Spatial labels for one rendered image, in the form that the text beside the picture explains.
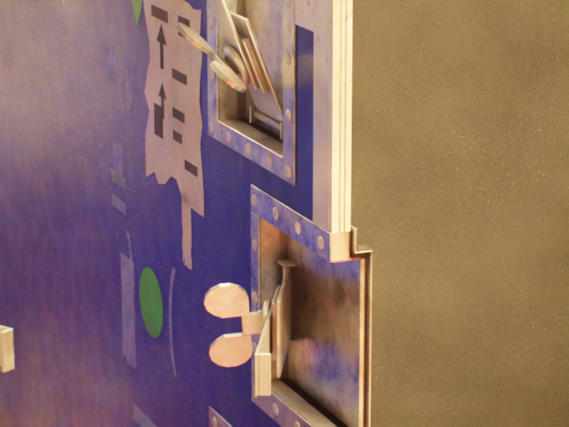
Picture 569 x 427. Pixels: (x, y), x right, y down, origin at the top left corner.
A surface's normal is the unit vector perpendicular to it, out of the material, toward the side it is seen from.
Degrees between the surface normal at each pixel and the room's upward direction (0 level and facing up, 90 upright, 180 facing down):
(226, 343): 117
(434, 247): 90
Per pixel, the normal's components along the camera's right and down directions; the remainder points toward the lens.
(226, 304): 0.11, 0.67
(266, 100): -0.86, 0.45
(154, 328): -0.92, 0.11
